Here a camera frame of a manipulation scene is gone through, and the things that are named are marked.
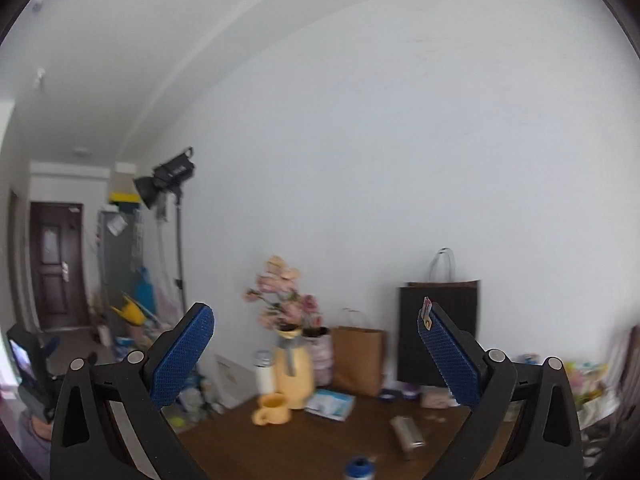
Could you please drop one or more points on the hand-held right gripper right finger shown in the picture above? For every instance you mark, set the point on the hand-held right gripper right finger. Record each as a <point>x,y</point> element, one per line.
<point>450,360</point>

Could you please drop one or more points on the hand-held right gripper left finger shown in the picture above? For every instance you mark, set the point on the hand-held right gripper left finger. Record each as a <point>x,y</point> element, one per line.
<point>182,355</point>

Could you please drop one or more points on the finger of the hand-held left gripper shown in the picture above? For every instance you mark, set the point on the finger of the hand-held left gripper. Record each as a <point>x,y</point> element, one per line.
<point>51,347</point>

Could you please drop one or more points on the silver metal cup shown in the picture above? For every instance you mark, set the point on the silver metal cup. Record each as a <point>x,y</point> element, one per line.
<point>407,434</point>

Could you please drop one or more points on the person's left forearm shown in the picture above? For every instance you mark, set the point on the person's left forearm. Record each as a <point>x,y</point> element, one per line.
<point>32,435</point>

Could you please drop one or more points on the beige packet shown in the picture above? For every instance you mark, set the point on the beige packet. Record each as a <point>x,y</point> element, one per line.
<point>437,400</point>

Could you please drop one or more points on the black paper bag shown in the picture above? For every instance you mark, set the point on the black paper bag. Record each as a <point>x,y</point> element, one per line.
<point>410,340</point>

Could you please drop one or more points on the yellow plastic toy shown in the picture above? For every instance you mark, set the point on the yellow plastic toy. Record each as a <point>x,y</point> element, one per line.
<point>129,310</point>

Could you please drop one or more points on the blue plastic board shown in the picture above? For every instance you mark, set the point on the blue plastic board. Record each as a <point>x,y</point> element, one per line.
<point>145,292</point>

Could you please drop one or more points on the dark brown door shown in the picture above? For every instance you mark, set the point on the dark brown door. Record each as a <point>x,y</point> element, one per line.
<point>52,265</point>

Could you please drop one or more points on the white bottle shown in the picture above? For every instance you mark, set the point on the white bottle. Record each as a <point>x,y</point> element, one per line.
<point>264,372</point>

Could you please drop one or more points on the brown paper bag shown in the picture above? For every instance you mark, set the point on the brown paper bag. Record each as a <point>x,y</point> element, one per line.
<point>359,360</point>

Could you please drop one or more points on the black light stand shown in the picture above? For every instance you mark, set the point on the black light stand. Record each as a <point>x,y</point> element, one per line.
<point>179,260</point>

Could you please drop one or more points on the grey cabinet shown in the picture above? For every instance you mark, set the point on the grey cabinet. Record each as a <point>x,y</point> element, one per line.
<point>117,270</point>

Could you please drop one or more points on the yellow mug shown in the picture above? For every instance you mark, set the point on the yellow mug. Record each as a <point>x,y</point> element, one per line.
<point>272,407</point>

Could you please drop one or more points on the yellow jug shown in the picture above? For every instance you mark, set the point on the yellow jug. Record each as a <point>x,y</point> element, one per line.
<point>294,375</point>

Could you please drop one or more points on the pink artificial flowers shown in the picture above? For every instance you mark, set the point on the pink artificial flowers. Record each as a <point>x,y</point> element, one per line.
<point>282,300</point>

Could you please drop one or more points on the patterned pink vase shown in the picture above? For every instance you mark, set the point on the patterned pink vase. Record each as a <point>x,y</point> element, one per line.
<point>322,355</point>

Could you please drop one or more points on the blue white tissue pack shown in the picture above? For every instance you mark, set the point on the blue white tissue pack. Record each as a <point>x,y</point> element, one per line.
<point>330,404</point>

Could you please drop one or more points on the pile of colourful packets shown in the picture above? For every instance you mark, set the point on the pile of colourful packets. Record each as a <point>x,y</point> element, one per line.
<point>587,380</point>

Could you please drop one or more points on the yellow box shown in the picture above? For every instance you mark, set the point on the yellow box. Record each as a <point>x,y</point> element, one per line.
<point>124,197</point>

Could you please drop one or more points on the black studio light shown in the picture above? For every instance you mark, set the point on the black studio light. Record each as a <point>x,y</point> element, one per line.
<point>167,175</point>

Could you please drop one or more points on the cardboard box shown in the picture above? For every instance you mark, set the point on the cardboard box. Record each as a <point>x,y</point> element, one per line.
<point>125,177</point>

